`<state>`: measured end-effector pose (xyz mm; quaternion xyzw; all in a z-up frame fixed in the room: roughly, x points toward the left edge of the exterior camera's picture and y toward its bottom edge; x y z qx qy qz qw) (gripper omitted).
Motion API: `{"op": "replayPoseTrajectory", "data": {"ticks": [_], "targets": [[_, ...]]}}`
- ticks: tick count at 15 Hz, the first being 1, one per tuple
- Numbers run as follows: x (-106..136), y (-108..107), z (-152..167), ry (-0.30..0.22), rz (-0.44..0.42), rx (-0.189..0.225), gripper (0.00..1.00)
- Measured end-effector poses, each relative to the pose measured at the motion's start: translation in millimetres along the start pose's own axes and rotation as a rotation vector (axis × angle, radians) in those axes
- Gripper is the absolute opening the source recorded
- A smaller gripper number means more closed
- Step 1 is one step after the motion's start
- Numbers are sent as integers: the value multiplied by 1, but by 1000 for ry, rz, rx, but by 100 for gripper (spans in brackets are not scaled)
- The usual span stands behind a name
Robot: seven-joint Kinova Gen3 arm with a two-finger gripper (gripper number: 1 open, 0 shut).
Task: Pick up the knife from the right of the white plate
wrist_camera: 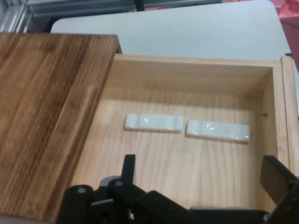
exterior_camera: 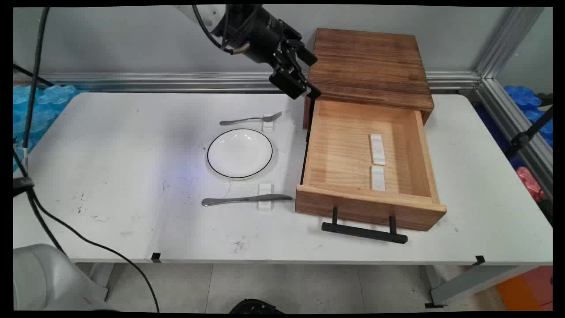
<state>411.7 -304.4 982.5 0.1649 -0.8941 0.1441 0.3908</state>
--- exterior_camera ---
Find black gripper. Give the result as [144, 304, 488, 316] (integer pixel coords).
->
[215, 5, 322, 100]

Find silver table knife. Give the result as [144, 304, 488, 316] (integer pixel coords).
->
[201, 193, 294, 207]

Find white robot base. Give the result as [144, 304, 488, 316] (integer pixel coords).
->
[13, 244, 115, 311]

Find dark wooden cabinet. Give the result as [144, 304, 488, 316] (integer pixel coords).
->
[302, 28, 435, 130]

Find silver fork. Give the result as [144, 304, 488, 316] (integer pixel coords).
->
[219, 111, 283, 126]

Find light wooden drawer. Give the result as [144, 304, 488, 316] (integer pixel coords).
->
[295, 99, 447, 232]

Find white plate with black rim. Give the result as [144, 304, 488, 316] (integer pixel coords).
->
[207, 128, 274, 180]

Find blue foam sheet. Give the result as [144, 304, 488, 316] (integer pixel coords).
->
[503, 85, 553, 148]
[13, 84, 81, 173]

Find black round object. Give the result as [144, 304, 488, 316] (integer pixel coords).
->
[230, 299, 285, 314]

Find red plastic bag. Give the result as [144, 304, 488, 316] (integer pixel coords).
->
[516, 167, 546, 204]

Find grey table leg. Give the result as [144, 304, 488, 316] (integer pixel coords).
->
[88, 264, 114, 302]
[425, 264, 537, 309]

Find orange box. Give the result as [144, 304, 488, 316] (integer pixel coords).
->
[495, 266, 553, 311]

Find aluminium frame rail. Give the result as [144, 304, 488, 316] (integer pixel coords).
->
[475, 79, 553, 199]
[13, 71, 482, 94]

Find black drawer handle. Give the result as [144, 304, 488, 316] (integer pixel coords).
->
[321, 207, 409, 245]

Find aluminium frame post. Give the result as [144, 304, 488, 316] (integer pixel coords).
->
[475, 7, 546, 80]

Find thin black cable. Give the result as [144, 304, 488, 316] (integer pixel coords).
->
[13, 64, 54, 87]

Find black printed cable strap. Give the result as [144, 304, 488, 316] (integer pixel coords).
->
[13, 177, 35, 197]

